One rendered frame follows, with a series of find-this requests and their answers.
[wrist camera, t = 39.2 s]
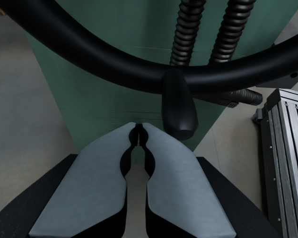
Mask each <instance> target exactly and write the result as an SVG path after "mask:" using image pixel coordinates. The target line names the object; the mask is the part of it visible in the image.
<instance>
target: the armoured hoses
mask: <svg viewBox="0 0 298 238"><path fill-rule="evenodd" d="M255 2H256V0H229V1H228V3H227V4H228V7H227V8H226V9H225V14H224V16H223V21H222V22H221V27H220V28H219V32H218V34H217V38H216V40H215V44H214V45H213V47H214V48H213V50H212V54H211V55H210V59H209V63H208V64H207V65H211V64H218V63H223V62H227V61H231V58H232V56H233V53H234V51H235V48H236V47H237V42H238V41H239V40H240V36H241V35H242V33H243V32H242V31H243V30H244V28H245V24H246V23H247V21H248V19H247V18H248V17H249V16H250V14H251V12H250V11H251V10H252V9H253V7H254V4H253V3H255ZM205 3H206V0H181V3H180V4H179V8H180V10H179V11H178V16H179V17H178V18H177V19H176V20H177V24H176V30H175V36H174V41H173V47H172V52H171V57H170V62H169V64H170V65H174V66H189V63H190V58H191V57H192V56H191V54H192V53H193V48H194V43H195V42H196V40H195V38H196V37H197V32H198V30H199V28H198V26H199V25H200V23H201V22H200V19H201V18H202V12H203V11H204V6H203V5H204V4H205ZM192 98H194V99H197V100H202V101H205V102H211V103H214V104H218V105H222V106H226V107H229V108H234V107H236V106H237V105H238V104H239V102H242V103H246V104H250V105H254V106H257V105H259V104H261V102H263V96H262V94H260V93H258V92H255V91H252V90H249V89H242V90H237V91H233V92H228V93H220V94H212V95H202V96H192Z"/></svg>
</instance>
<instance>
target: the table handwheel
mask: <svg viewBox="0 0 298 238"><path fill-rule="evenodd" d="M0 9H1V10H2V11H4V12H5V13H6V14H7V15H8V16H9V17H10V18H11V19H12V20H14V21H15V22H16V23H17V24H18V25H19V26H21V27H22V28H23V29H24V30H25V31H27V32H28V33H29V34H30V35H32V36H33V37H34V38H35V39H36V40H38V41H39V42H40V43H42V44H43V45H45V46H46V47H47V48H49V49H50V50H52V51H53V52H55V53H56V54H58V55H59V56H61V57H62V58H64V59H65V60H67V61H69V62H70V63H72V64H74V65H75V66H77V67H79V68H81V69H83V70H85V71H86V72H88V73H90V74H93V75H95V76H97V77H99V78H101V79H104V80H106V81H109V82H111V83H114V84H117V85H120V86H123V87H127V88H130V89H133V90H137V91H142V92H146V93H152V94H160V95H162V88H163V75H164V73H165V72H166V71H167V70H169V69H171V68H178V69H180V70H182V72H183V75H184V78H185V80H186V82H187V84H188V86H189V89H190V92H191V95H192V96H202V95H212V94H222V93H228V92H233V91H237V90H242V89H246V88H250V87H253V86H257V85H261V84H264V83H268V82H270V81H273V80H276V79H279V78H282V77H285V76H287V75H290V74H293V73H295V72H298V34H297V35H295V36H293V37H291V38H289V39H287V40H285V41H283V42H281V43H279V44H277V45H274V46H272V47H270V48H268V49H266V50H263V51H260V52H258V53H255V54H252V55H249V56H246V57H243V58H239V59H235V60H232V61H227V62H223V63H218V64H211V65H203V66H174V65H166V64H160V63H156V62H152V61H148V60H144V59H141V58H138V57H135V56H133V55H130V54H128V53H125V52H123V51H122V50H119V49H118V48H116V47H113V46H111V45H110V44H108V43H106V42H105V41H103V40H102V39H100V38H99V37H97V36H96V35H94V34H93V33H91V32H90V31H89V30H87V29H86V28H85V27H84V26H82V25H81V24H80V23H79V22H78V21H76V20H75V19H74V18H73V17H72V16H71V15H70V14H69V13H68V12H66V11H65V10H64V9H63V8H62V7H61V6H60V5H59V4H58V3H57V2H56V1H55V0H0Z"/></svg>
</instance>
